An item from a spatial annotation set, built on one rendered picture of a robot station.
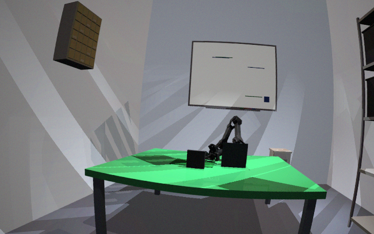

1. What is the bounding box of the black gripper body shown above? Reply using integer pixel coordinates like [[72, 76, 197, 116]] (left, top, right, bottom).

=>
[[206, 151, 220, 161]]

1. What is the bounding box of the black cooling fan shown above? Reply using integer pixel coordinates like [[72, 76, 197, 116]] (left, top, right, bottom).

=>
[[186, 149, 206, 169]]

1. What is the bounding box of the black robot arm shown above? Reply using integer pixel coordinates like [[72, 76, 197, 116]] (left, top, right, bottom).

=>
[[208, 116, 245, 156]]

